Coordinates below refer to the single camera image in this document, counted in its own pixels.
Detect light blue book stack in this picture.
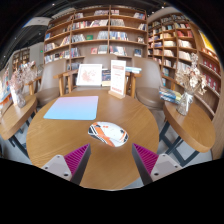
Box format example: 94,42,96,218
124,66,143,74

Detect pink blue gradient mouse pad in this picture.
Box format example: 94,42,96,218
43,95,100,121

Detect white sign in wooden base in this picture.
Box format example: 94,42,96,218
107,59,127,100

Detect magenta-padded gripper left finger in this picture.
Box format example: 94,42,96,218
42,143,92,186

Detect round wooden side table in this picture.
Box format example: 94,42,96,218
0,94,38,158
159,99,217,168

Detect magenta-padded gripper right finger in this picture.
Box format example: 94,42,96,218
131,142,184,186

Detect curved wooden bookshelf unit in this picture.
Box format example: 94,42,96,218
146,13,224,161

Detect small distant wooden bookshelf unit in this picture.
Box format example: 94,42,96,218
11,48,32,73

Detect colourful book stack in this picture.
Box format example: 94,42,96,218
158,85,183,105

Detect white orange black computer mouse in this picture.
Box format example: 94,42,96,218
87,121,130,148

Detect brown armchair with wooden arms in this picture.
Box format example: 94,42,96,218
128,57,166,111
63,54,138,99
28,59,73,108

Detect small white table card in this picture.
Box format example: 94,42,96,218
9,84,17,106

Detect white framed floral picture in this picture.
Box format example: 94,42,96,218
75,63,103,87

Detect flat wooden bookshelf unit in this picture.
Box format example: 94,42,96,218
43,4,149,73

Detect dark blue book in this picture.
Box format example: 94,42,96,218
101,69,112,88

